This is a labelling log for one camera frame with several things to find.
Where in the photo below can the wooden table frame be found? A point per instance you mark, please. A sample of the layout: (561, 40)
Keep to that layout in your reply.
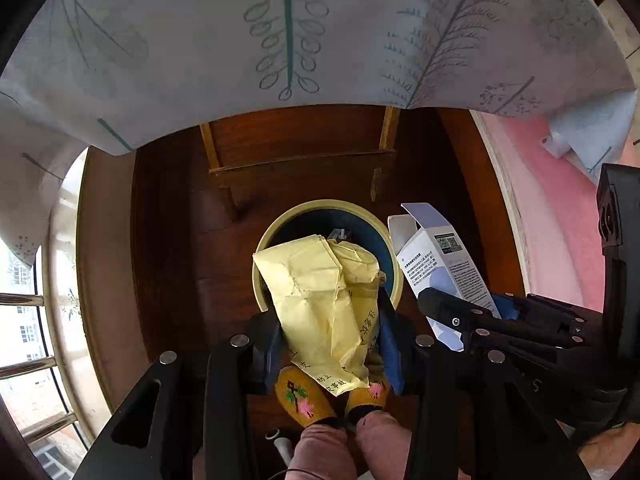
(300, 167)

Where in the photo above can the bed with pink sheet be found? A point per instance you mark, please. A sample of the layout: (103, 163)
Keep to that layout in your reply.
(550, 210)

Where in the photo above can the pale yellow paper envelope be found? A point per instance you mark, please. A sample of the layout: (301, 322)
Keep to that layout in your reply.
(310, 300)

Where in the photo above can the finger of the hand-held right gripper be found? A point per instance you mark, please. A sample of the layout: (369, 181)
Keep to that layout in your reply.
(507, 307)
(450, 312)

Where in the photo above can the person's right leg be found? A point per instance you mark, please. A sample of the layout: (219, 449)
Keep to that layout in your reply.
(385, 445)

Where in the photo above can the round cream rimmed waste bin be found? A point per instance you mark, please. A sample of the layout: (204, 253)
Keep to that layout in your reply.
(370, 235)

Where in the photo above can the metal window railing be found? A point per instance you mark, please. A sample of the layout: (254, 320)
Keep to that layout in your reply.
(25, 367)

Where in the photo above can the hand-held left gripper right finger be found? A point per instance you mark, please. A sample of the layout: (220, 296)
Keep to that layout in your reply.
(392, 355)

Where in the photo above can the person's leg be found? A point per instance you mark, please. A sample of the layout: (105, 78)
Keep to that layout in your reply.
(320, 452)
(385, 445)

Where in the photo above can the person's left leg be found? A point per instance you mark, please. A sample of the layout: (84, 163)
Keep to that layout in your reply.
(320, 452)

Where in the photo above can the white and blue box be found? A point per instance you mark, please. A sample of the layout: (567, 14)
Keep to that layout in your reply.
(445, 265)

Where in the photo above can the dark grid window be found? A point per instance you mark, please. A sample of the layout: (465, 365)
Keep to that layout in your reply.
(20, 275)

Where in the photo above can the white plastic tube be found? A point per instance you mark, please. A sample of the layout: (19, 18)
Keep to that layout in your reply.
(280, 444)

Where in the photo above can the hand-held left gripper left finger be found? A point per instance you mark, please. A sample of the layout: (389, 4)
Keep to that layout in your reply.
(272, 355)

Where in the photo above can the tree print light blue tablecloth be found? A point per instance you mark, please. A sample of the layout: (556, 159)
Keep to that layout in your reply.
(200, 35)

